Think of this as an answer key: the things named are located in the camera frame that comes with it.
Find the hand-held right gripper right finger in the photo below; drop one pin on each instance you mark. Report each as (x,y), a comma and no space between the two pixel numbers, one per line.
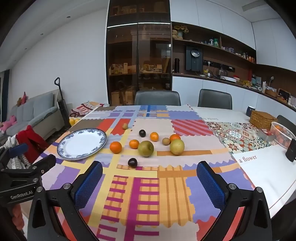
(210,185)

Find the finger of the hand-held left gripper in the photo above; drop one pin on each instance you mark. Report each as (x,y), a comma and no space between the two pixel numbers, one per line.
(45,163)
(17,149)

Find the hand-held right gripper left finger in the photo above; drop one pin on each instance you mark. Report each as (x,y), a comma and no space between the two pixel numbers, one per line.
(89,183)

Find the blue rimmed white plate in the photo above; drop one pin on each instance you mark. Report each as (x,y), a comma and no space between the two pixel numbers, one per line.
(81,143)

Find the orange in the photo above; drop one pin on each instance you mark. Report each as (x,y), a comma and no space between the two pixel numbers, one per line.
(174,137)
(154,136)
(134,144)
(115,147)

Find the dark purple plum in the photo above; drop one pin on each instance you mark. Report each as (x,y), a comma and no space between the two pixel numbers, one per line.
(142,133)
(132,162)

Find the large yellow pear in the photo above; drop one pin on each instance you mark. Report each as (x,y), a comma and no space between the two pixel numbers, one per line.
(177,147)

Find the small brown kiwi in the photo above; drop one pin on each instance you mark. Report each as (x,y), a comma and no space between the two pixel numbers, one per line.
(125,126)
(165,141)

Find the large green pear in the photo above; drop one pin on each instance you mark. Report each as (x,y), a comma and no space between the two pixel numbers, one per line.
(146,148)

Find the person's left hand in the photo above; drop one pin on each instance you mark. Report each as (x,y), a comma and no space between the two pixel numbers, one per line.
(16,216)

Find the striped white cloth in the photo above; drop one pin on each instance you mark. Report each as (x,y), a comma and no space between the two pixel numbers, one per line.
(16,141)

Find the red cloth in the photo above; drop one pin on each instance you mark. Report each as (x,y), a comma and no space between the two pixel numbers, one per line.
(30,139)

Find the pink plush toy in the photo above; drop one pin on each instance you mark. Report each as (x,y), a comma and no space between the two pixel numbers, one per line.
(7,124)

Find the colourful patchwork tablecloth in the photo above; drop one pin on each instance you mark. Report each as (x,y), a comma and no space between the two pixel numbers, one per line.
(173,162)

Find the grey sofa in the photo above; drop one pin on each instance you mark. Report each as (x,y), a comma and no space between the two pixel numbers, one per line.
(34,109)

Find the yellow round fruit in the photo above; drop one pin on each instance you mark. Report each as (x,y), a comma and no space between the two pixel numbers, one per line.
(72,121)

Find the red plush toy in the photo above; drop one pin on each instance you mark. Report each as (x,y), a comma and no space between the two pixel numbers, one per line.
(22,98)

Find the tile patterned table mat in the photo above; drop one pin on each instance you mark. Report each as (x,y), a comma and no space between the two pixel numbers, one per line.
(235,136)

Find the black upright vacuum cleaner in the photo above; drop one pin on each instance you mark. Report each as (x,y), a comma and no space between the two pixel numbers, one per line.
(63,109)

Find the red striped blanket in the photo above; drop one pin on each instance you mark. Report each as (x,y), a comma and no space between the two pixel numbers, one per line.
(84,109)

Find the grey tin box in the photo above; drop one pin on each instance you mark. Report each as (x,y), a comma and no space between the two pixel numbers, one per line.
(266,135)

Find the woven wicker box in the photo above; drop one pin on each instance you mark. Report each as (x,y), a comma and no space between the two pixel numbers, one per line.
(262,120)

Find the dark blue mug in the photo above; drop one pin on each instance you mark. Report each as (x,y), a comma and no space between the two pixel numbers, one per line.
(250,111)

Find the white plastic basket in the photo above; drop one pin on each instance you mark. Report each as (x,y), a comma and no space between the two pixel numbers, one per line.
(283,136)

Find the black device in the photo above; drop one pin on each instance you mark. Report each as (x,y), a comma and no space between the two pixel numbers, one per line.
(291,150)

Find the white counter cabinet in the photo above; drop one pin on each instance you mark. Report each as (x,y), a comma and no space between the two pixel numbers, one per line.
(189,85)

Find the white tray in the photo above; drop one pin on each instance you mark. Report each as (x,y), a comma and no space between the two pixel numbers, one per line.
(229,79)

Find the black coffee maker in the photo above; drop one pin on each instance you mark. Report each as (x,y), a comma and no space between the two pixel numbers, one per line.
(222,72)

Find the red bottle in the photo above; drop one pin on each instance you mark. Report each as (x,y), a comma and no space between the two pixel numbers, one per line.
(250,74)

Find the white desk lamp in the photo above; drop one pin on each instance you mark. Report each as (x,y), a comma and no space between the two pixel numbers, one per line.
(270,82)

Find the black thermos bottle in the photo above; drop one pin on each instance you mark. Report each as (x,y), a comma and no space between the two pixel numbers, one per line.
(177,65)

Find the black water dispenser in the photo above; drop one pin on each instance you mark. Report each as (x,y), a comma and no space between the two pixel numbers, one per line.
(194,59)

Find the dark glass display cabinet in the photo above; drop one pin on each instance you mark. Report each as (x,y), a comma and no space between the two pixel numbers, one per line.
(138,58)

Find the brown teddy bear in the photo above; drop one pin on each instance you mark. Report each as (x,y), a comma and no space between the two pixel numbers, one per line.
(176,34)

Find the sunflower bouquet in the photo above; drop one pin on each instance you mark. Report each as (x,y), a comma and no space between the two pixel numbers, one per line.
(181,28)

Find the black picture frame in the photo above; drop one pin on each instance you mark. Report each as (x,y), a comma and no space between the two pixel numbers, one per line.
(284,95)

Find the wooden wall shelf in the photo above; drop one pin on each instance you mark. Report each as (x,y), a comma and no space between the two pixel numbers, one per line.
(208,53)

